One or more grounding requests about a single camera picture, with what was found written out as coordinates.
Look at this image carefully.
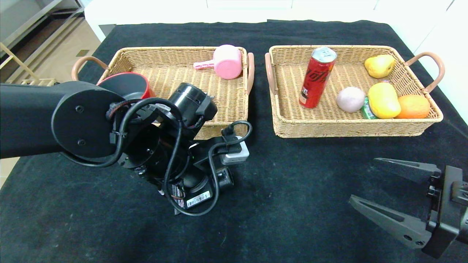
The grey metal shelf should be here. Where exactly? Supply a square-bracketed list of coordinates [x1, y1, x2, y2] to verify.
[0, 0, 86, 86]

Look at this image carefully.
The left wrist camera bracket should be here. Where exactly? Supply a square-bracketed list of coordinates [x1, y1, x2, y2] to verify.
[188, 136, 242, 172]

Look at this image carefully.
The wicker basket holding kitchenware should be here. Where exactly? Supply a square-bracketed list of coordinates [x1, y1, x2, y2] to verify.
[71, 46, 254, 141]

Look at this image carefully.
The black tablecloth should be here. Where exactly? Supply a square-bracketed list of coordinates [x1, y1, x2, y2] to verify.
[0, 20, 468, 263]

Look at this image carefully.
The wicker basket holding food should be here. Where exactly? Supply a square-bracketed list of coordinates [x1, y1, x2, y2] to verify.
[265, 45, 445, 138]

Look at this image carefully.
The black tube grey cap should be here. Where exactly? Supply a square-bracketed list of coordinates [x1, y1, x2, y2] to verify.
[158, 167, 234, 216]

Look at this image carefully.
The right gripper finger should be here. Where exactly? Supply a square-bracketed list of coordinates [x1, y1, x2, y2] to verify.
[373, 157, 442, 184]
[349, 194, 432, 249]

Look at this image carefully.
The red soda can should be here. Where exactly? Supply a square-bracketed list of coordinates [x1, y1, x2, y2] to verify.
[299, 47, 337, 109]

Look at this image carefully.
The yellow oblong food item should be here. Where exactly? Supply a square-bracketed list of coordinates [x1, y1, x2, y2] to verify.
[367, 82, 401, 119]

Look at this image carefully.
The wooden rack on wheels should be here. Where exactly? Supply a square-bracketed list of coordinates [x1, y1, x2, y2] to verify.
[0, 42, 59, 86]

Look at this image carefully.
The yellow pear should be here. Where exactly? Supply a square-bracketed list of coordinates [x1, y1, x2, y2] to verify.
[364, 54, 396, 79]

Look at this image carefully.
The orange fruit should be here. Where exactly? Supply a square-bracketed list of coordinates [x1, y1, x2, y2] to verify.
[396, 95, 431, 119]

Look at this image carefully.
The green gum pack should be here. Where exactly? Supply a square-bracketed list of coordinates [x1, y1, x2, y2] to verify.
[360, 97, 377, 120]

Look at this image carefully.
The pale pink peach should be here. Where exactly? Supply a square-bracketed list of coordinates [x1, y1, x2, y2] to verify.
[336, 87, 366, 113]

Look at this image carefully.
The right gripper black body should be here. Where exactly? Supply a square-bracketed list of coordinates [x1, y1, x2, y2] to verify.
[421, 165, 468, 259]

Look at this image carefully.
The red pot grey inside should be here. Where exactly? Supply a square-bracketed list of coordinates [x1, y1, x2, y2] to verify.
[97, 72, 156, 101]

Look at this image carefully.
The pink plastic measuring cup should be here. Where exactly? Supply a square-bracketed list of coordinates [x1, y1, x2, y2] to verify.
[193, 45, 243, 80]

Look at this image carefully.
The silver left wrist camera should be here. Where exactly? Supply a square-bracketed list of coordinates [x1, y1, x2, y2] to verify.
[219, 137, 250, 165]

